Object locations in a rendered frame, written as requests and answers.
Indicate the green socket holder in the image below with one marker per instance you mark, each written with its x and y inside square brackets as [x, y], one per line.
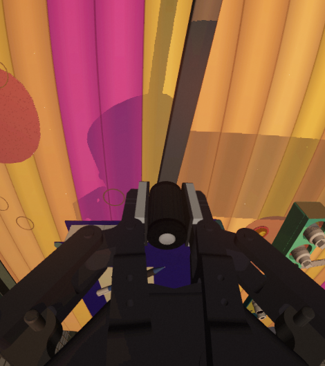
[290, 228]

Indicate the orange round disc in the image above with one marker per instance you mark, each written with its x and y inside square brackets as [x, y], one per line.
[254, 226]

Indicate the silver socket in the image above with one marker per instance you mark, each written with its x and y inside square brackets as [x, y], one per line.
[313, 234]
[300, 254]
[258, 310]

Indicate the dark dial torque wrench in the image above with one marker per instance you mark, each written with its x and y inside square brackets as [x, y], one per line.
[166, 211]

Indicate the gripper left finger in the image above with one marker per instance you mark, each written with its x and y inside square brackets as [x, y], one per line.
[65, 266]

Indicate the dark blue tray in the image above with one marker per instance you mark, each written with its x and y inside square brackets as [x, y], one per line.
[169, 263]

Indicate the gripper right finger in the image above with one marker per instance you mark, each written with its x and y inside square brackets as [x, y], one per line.
[265, 263]

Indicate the grey pencil with blue tip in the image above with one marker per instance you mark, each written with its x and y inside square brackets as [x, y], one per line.
[157, 270]

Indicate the white marker pen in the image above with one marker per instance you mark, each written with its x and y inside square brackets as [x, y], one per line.
[103, 291]

